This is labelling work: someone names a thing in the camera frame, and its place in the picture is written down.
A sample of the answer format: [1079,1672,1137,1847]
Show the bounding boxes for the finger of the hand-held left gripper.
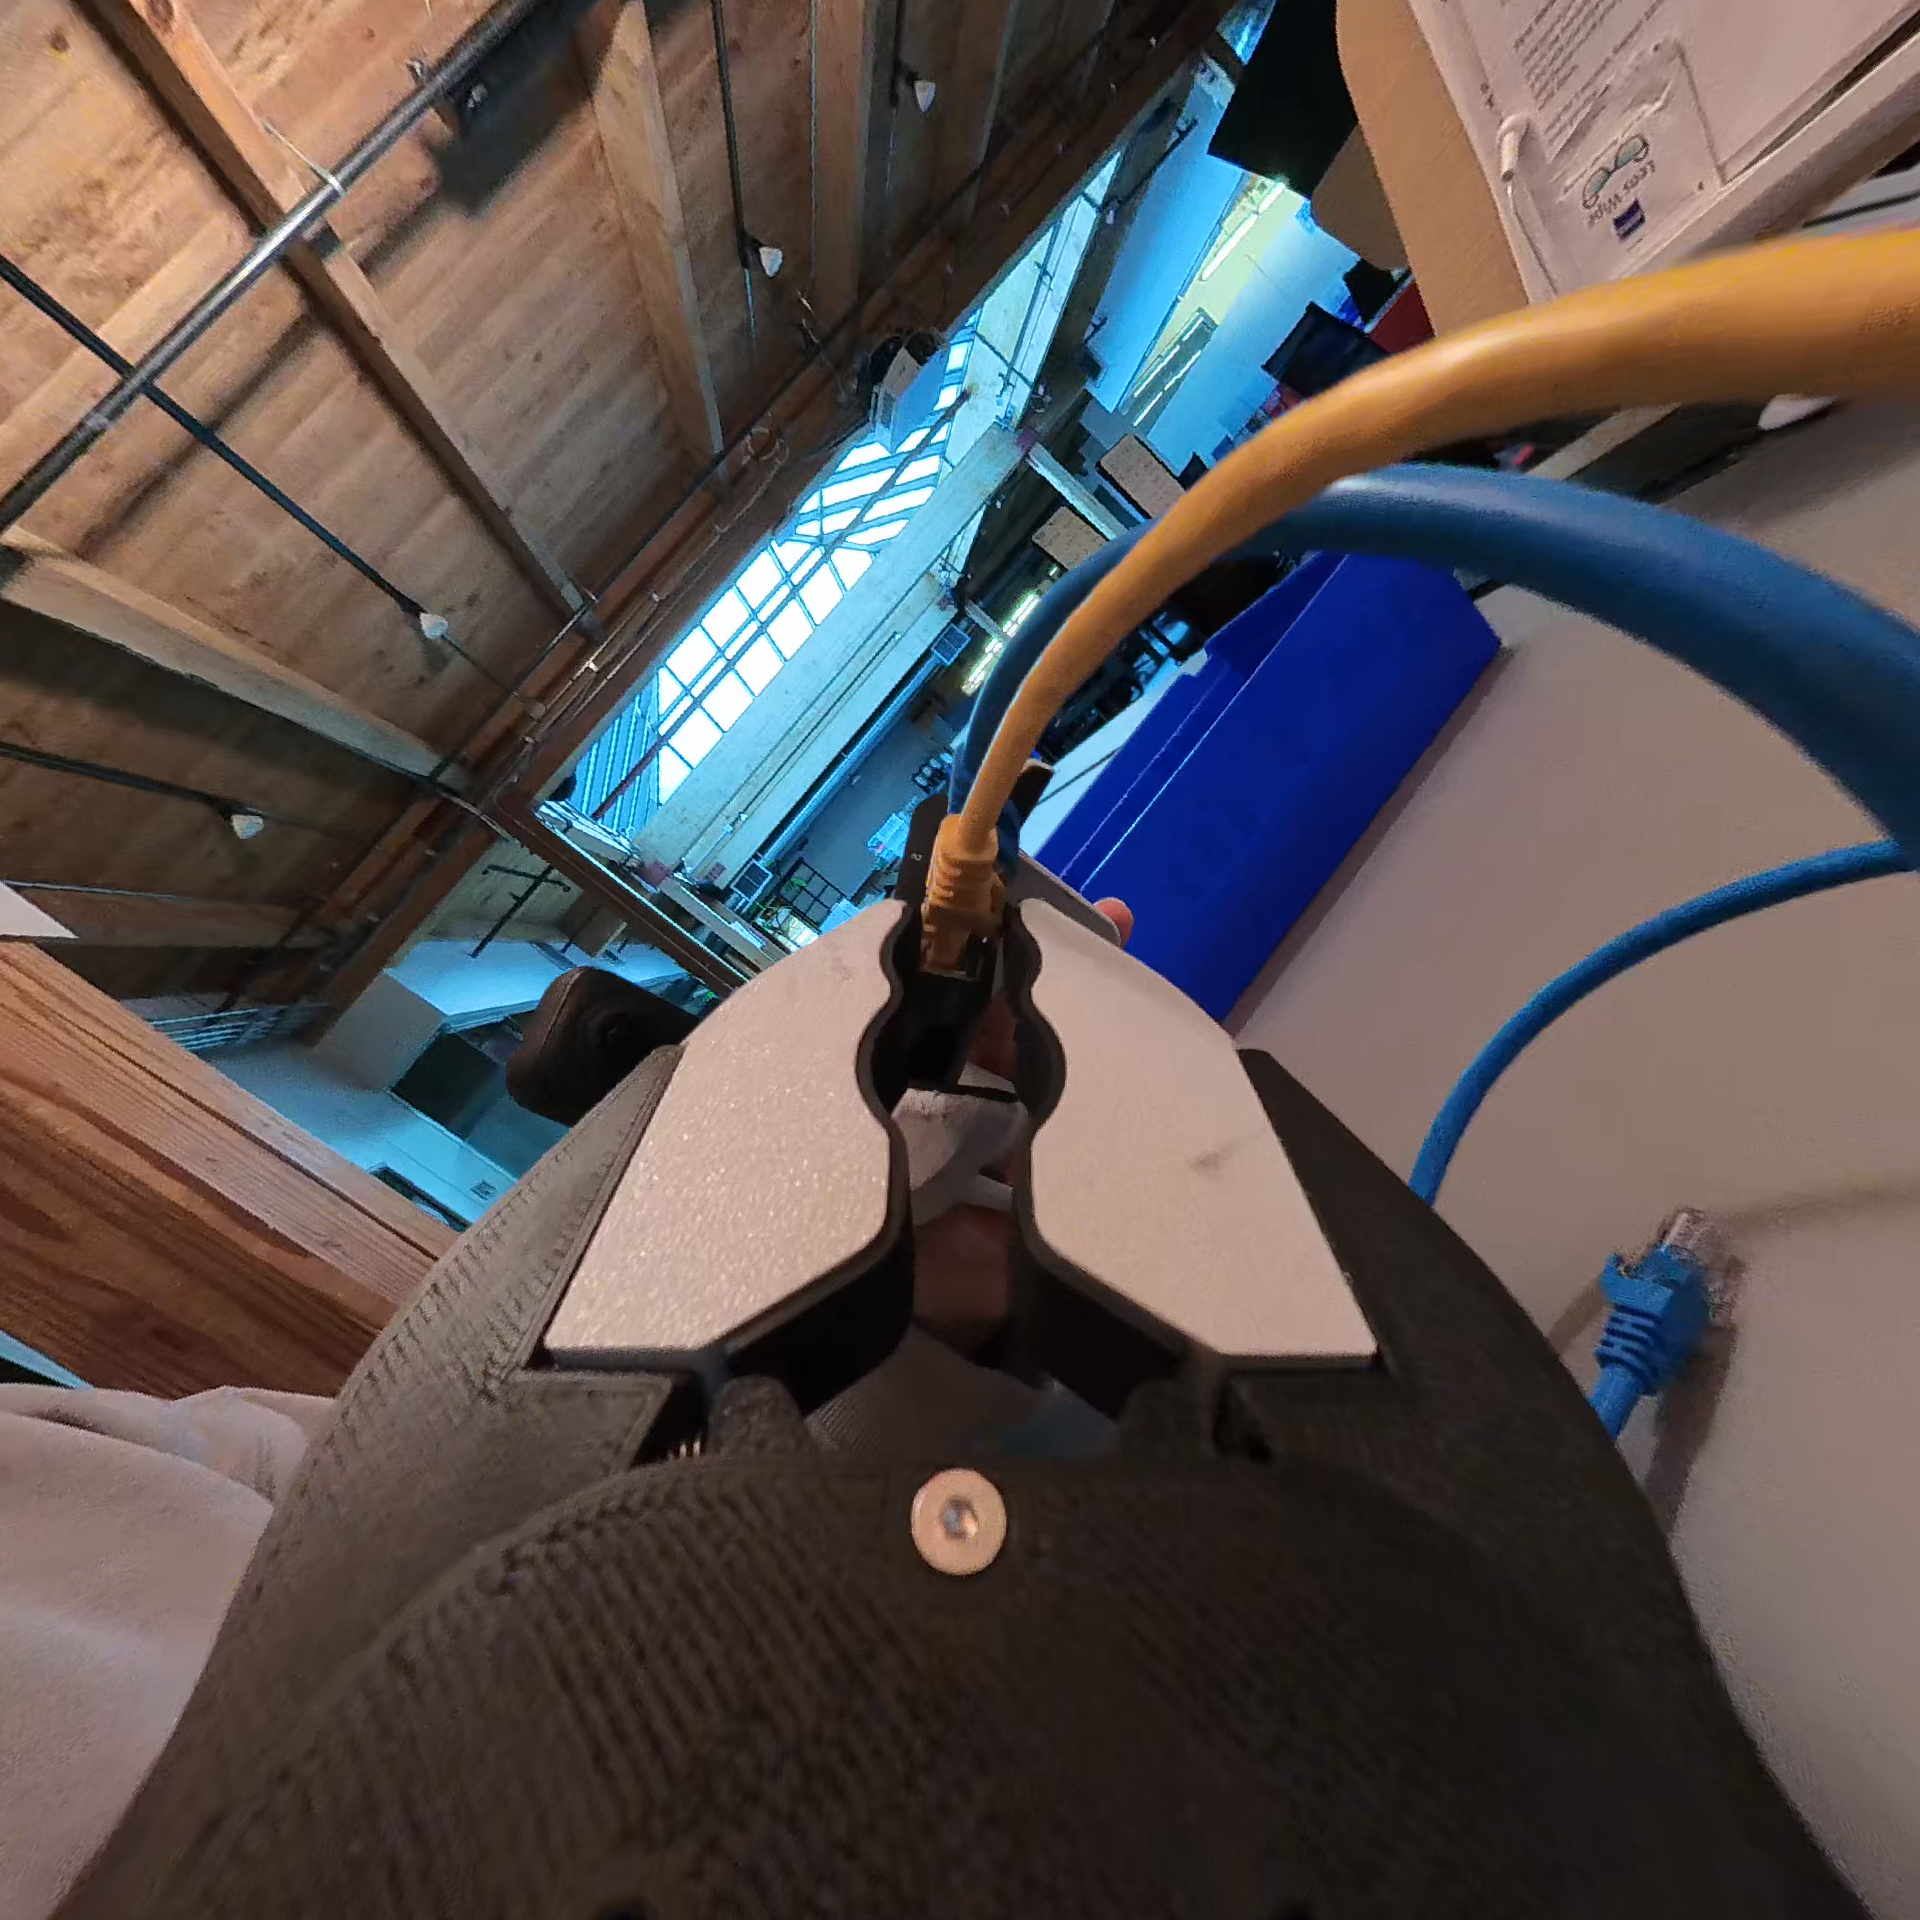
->
[896,1092,1038,1216]

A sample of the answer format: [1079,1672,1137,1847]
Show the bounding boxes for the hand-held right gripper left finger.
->
[539,897,918,1381]

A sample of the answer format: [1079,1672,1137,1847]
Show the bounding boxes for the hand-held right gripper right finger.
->
[1007,897,1383,1416]

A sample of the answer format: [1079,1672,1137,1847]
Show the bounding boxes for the black network splitter box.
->
[884,767,1053,1094]

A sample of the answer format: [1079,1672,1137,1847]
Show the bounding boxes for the blue network cable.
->
[950,461,1920,1443]

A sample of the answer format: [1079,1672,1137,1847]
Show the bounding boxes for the yellow network cable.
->
[920,230,1920,978]

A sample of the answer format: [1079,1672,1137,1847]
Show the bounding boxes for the grey desk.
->
[1235,353,1920,1920]

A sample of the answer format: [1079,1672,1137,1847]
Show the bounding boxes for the person's left hand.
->
[918,1187,1042,1357]

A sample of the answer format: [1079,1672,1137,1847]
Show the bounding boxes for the large grid window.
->
[573,434,963,844]

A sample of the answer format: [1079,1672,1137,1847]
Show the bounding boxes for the blue plastic bin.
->
[1038,550,1500,1029]

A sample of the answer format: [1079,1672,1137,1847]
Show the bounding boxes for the person's grey sweater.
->
[0,1381,340,1920]

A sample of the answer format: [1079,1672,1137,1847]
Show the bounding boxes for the wooden instruction board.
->
[1333,0,1920,352]

